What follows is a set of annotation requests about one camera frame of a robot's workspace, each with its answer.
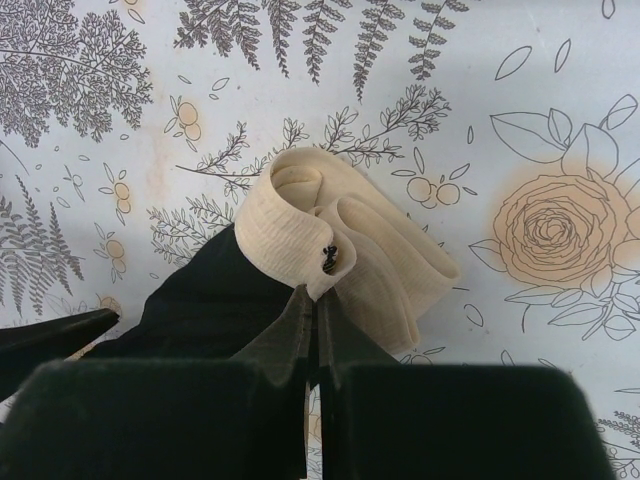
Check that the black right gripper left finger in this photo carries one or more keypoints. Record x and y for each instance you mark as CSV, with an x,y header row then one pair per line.
x,y
281,351

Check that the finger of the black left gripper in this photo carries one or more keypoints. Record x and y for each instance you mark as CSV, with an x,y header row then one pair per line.
x,y
25,348

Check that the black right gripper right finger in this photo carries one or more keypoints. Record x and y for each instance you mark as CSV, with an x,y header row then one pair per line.
x,y
342,344

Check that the black underwear beige waistband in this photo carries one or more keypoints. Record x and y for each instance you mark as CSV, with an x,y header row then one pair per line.
x,y
309,221

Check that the floral fern table mat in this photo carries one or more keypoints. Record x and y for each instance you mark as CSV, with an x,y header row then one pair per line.
x,y
131,132

